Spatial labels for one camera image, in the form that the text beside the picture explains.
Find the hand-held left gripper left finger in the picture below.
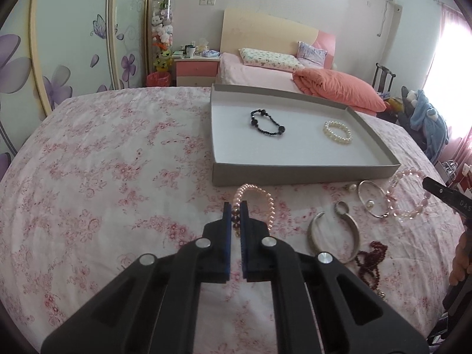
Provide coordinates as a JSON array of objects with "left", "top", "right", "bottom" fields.
[{"left": 40, "top": 202, "right": 233, "bottom": 354}]

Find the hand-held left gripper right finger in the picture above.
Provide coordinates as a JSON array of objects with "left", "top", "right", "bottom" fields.
[{"left": 240, "top": 200, "right": 430, "bottom": 354}]

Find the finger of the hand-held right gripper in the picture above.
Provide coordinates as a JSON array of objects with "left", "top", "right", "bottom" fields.
[{"left": 423, "top": 177, "right": 472, "bottom": 225}]

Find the pink pearl bracelet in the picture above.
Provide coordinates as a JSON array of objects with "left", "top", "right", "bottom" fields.
[{"left": 232, "top": 183, "right": 275, "bottom": 251}]

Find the pink crystal bead bracelet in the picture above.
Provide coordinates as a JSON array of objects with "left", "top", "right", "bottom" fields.
[{"left": 385, "top": 168, "right": 432, "bottom": 222}]

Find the wide silver cuff bangle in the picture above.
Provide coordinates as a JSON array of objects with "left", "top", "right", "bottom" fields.
[{"left": 307, "top": 212, "right": 364, "bottom": 264}]

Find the thin silver bangle with pearl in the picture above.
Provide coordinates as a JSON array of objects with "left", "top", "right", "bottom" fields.
[{"left": 358, "top": 179, "right": 393, "bottom": 219}]

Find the dark red bead necklace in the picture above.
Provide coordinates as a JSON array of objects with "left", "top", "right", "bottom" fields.
[{"left": 355, "top": 241, "right": 388, "bottom": 299}]

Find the grey cardboard tray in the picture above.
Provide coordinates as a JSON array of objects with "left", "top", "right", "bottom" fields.
[{"left": 209, "top": 83, "right": 402, "bottom": 187}]

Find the person's right hand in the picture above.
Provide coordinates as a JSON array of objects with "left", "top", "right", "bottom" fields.
[{"left": 448, "top": 230, "right": 472, "bottom": 287}]

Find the blue plush garment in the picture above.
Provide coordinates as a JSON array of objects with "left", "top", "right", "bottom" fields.
[{"left": 407, "top": 89, "right": 450, "bottom": 155}]

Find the pile of colourful plush toys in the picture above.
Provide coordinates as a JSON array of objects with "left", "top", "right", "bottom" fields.
[{"left": 383, "top": 96, "right": 406, "bottom": 113}]

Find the dark wooden chair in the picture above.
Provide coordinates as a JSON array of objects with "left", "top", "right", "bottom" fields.
[{"left": 371, "top": 63, "right": 397, "bottom": 94}]

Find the pink floral sheet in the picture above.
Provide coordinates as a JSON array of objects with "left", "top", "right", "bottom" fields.
[{"left": 0, "top": 86, "right": 467, "bottom": 354}]

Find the pink bed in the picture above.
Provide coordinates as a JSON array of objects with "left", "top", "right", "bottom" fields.
[{"left": 216, "top": 52, "right": 388, "bottom": 117}]

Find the pink curtain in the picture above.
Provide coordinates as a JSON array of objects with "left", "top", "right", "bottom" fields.
[{"left": 424, "top": 0, "right": 472, "bottom": 163}]

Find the pink and beige nightstand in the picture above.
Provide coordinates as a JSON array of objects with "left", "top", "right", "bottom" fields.
[{"left": 174, "top": 55, "right": 221, "bottom": 87}]

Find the red trash basket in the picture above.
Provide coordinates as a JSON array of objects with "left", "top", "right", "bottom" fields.
[{"left": 146, "top": 72, "right": 172, "bottom": 88}]

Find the white floral pillow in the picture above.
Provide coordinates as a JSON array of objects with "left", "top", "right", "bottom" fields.
[{"left": 238, "top": 48, "right": 305, "bottom": 72}]

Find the purple pillow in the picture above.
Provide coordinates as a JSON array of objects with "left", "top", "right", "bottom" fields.
[{"left": 296, "top": 41, "right": 328, "bottom": 68}]

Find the beige and pink headboard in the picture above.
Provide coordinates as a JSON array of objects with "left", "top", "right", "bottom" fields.
[{"left": 220, "top": 8, "right": 337, "bottom": 69}]

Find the clear tube of plush toys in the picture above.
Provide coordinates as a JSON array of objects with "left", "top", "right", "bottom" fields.
[{"left": 151, "top": 0, "right": 177, "bottom": 74}]

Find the wardrobe with purple flower doors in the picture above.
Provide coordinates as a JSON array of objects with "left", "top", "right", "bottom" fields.
[{"left": 0, "top": 0, "right": 153, "bottom": 178}]

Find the black bead bracelet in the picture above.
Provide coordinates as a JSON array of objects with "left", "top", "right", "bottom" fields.
[{"left": 249, "top": 109, "right": 286, "bottom": 139}]

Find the white pearl bracelet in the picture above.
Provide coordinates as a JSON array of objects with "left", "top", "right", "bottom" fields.
[{"left": 323, "top": 120, "right": 354, "bottom": 147}]

